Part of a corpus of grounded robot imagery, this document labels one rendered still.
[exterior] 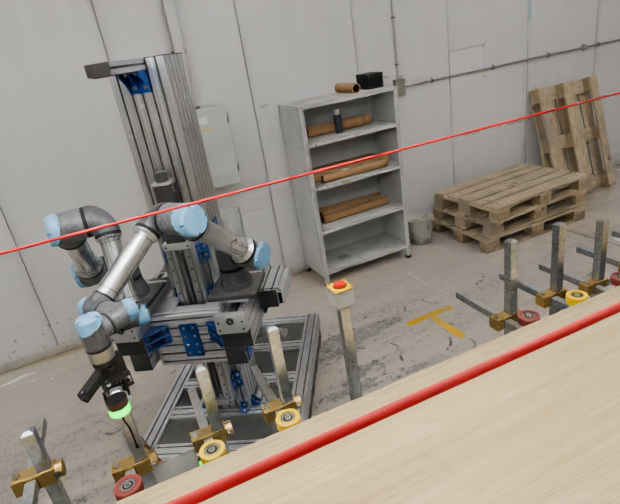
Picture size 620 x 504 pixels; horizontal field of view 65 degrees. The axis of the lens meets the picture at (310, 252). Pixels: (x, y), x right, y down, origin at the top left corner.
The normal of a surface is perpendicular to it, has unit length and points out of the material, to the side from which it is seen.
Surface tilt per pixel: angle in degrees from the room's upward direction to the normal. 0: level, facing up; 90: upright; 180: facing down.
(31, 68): 90
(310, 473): 0
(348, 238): 90
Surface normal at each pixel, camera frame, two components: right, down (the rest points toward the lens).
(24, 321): 0.41, 0.30
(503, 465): -0.15, -0.91
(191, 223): 0.76, 0.05
